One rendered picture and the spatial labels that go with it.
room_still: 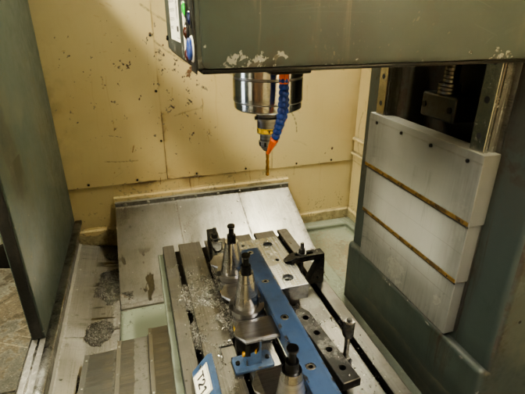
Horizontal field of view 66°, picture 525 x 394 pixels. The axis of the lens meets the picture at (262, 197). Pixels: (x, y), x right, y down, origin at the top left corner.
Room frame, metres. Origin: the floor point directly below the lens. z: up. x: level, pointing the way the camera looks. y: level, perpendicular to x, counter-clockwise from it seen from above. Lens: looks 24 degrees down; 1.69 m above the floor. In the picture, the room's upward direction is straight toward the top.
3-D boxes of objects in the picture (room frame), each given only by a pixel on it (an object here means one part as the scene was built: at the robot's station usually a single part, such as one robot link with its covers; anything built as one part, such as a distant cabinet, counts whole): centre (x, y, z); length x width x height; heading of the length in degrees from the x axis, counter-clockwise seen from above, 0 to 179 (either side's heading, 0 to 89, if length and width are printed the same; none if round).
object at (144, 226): (1.58, 0.19, 0.75); 0.89 x 0.67 x 0.26; 107
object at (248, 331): (0.53, 0.01, 1.21); 0.07 x 0.05 x 0.01; 107
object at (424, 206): (1.08, -0.44, 1.16); 0.48 x 0.05 x 0.51; 17
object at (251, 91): (0.95, -0.01, 1.56); 0.16 x 0.16 x 0.12
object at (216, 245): (1.20, 0.16, 0.97); 0.13 x 0.03 x 0.15; 17
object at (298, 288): (1.07, 0.02, 0.96); 0.29 x 0.23 x 0.05; 17
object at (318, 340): (0.77, -0.15, 0.93); 0.26 x 0.05 x 0.06; 22
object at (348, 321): (0.77, -0.21, 0.96); 0.03 x 0.03 x 0.13
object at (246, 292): (0.58, 0.03, 1.26); 0.04 x 0.04 x 0.07
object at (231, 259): (0.69, 0.06, 1.26); 0.04 x 0.04 x 0.07
